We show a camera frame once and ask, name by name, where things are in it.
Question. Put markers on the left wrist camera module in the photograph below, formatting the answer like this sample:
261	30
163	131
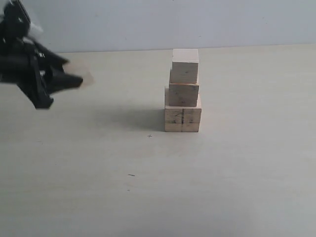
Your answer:
18	21

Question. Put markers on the small light wooden cube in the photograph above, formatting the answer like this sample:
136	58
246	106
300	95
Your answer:
87	77

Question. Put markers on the medium brown wooden cube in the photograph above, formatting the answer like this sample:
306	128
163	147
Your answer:
182	94

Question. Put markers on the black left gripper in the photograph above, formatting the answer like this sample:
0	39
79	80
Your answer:
19	65

